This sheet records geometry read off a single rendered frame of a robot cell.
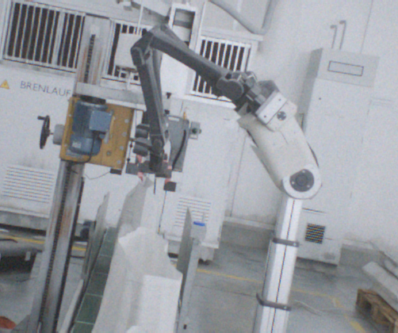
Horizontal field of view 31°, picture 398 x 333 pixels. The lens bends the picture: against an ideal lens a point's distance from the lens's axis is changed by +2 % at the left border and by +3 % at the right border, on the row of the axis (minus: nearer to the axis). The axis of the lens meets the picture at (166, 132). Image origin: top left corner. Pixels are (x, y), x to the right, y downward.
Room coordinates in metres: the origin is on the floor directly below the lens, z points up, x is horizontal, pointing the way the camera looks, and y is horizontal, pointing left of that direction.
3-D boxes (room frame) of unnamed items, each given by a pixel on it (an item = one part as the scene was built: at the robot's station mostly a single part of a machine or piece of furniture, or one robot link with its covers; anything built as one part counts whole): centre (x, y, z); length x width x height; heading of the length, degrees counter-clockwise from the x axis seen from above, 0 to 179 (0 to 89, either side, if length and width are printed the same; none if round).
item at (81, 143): (3.39, 0.37, 1.21); 0.15 x 0.15 x 0.25
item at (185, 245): (4.14, -0.25, 0.54); 1.05 x 0.02 x 0.41; 2
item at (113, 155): (3.64, 0.35, 1.18); 0.34 x 0.25 x 0.31; 92
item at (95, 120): (3.30, 0.33, 1.25); 0.10 x 0.08 x 0.12; 117
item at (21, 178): (6.79, 0.48, 1.05); 2.28 x 1.16 x 2.09; 92
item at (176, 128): (3.68, 0.01, 1.21); 0.30 x 0.25 x 0.30; 2
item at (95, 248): (4.12, 0.29, 0.54); 1.05 x 0.02 x 0.41; 2
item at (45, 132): (3.61, 0.61, 1.13); 0.18 x 0.11 x 0.18; 2
